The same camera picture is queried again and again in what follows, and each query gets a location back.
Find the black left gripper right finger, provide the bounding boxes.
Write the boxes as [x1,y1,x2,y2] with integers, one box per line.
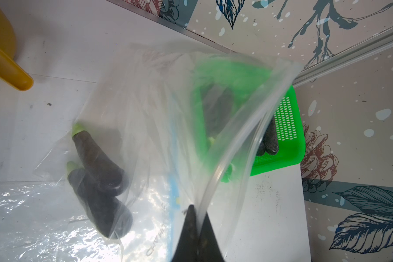
[198,214,225,262]

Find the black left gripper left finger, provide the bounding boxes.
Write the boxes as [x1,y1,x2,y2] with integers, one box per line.
[171,205,198,262]

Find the eggplant in basket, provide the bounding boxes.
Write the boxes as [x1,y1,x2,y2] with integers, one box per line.
[201,84,279,156]

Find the green plastic basket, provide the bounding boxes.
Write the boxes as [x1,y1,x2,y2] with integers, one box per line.
[192,59,306,176]

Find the yellow pot with lid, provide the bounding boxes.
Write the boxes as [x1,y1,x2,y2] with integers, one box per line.
[0,9,34,91]

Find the small clear zip-top bag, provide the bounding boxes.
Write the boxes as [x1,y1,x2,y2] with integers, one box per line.
[36,44,302,262]

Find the large clear zip-top bag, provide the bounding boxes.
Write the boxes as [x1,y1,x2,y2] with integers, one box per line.
[0,181,183,262]

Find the dark eggplant green stem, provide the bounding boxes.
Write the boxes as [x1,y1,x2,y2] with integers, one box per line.
[72,123,129,197]

